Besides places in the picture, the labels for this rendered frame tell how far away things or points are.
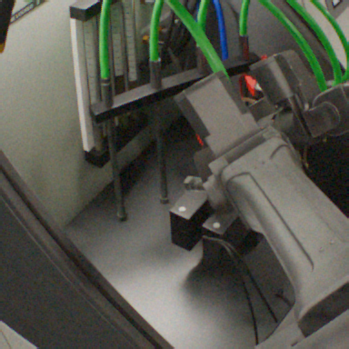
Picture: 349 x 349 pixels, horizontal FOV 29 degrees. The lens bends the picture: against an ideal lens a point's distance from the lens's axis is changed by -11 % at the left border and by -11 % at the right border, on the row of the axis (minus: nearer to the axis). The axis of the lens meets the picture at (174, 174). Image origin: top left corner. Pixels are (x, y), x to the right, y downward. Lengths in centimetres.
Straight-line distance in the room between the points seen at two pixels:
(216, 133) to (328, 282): 38
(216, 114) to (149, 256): 67
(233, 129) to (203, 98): 4
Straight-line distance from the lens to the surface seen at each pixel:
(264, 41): 134
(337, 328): 28
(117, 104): 120
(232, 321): 121
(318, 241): 37
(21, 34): 108
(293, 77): 89
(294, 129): 90
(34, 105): 117
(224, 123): 67
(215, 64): 81
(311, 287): 33
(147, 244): 133
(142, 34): 135
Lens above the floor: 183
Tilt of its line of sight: 43 degrees down
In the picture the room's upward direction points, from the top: 3 degrees counter-clockwise
